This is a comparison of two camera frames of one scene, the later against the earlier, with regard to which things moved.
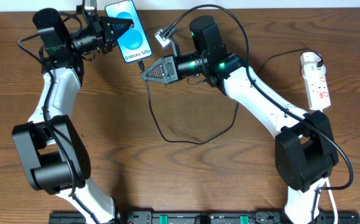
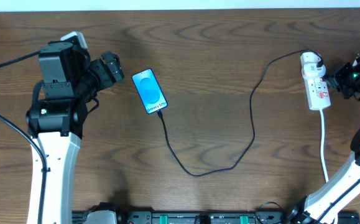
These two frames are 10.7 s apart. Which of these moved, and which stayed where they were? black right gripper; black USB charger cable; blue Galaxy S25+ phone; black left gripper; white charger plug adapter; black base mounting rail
Moved: blue Galaxy S25+ phone; black right gripper; black USB charger cable; black left gripper
Stayed: black base mounting rail; white charger plug adapter
